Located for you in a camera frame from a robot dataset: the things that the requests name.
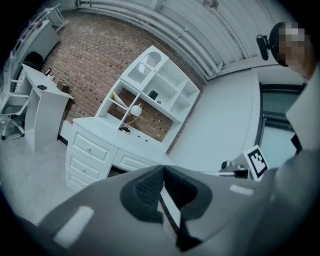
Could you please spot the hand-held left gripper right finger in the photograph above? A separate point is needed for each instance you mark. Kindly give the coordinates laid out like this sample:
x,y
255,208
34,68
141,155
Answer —
x,y
225,200

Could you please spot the dark framed window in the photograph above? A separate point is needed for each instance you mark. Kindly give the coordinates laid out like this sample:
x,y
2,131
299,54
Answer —
x,y
275,100

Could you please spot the black office chair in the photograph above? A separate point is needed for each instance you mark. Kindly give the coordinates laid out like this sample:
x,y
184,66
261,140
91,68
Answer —
x,y
33,61

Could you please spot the white desk with drawers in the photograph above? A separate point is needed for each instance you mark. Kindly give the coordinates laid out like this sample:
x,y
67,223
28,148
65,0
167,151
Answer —
x,y
105,130

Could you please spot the large white board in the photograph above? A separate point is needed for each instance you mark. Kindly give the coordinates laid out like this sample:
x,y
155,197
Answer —
x,y
42,40

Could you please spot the white shelving unit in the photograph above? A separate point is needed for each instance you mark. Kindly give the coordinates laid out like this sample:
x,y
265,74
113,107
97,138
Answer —
x,y
165,82

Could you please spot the person's head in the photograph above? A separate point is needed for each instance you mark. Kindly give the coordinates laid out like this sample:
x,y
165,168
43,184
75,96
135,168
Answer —
x,y
292,50

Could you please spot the brown box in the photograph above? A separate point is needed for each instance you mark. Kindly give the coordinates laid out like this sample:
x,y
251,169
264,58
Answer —
x,y
62,87

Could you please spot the black and white marker pen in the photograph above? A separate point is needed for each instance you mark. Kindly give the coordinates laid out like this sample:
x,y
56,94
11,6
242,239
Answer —
x,y
138,136

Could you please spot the black phone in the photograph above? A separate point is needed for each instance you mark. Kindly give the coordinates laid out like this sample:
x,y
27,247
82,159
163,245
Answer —
x,y
42,87

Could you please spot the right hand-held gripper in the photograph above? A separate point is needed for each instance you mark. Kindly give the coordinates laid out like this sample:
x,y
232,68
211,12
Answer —
x,y
256,162

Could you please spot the small dark standing device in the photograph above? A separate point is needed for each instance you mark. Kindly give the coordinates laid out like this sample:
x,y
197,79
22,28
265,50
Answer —
x,y
48,71

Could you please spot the white globe desk lamp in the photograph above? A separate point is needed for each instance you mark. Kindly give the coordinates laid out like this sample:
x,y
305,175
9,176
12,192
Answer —
x,y
136,110

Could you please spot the white side table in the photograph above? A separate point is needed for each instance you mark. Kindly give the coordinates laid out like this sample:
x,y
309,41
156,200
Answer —
x,y
47,112

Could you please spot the small black box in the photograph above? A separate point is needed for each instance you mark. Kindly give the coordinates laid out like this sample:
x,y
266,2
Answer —
x,y
153,95

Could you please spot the white chair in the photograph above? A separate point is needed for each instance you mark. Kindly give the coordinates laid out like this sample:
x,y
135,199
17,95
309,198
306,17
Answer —
x,y
15,102

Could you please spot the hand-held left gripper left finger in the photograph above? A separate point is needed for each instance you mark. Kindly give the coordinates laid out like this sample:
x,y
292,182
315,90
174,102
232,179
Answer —
x,y
100,212

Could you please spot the black head-mounted camera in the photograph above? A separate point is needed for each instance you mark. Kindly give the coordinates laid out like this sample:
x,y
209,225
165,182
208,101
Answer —
x,y
263,45

